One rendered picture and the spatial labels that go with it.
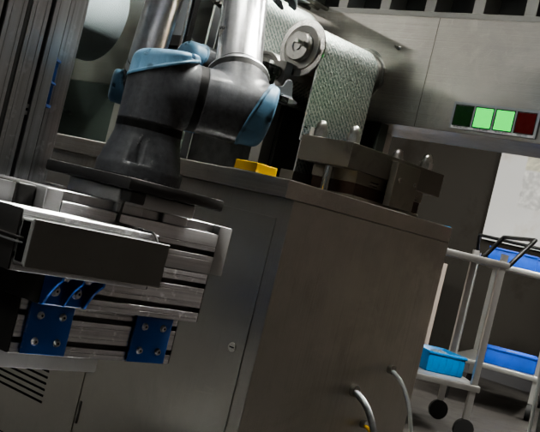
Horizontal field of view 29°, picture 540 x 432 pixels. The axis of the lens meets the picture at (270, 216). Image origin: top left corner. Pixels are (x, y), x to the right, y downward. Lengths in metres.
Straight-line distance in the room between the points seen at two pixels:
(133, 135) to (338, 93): 1.02
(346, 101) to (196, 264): 0.98
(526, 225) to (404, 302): 6.08
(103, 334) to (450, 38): 1.40
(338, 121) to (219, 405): 0.83
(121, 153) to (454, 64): 1.25
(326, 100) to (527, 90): 0.50
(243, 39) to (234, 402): 0.80
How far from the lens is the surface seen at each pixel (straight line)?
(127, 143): 1.77
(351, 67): 2.72
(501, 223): 8.76
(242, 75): 1.83
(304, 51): 2.63
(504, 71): 2.71
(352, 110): 2.74
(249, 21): 1.94
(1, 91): 1.79
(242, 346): 2.26
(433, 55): 2.84
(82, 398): 2.64
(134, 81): 1.79
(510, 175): 8.80
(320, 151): 2.50
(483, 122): 2.69
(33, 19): 1.82
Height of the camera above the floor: 0.80
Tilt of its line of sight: level
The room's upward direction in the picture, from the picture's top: 14 degrees clockwise
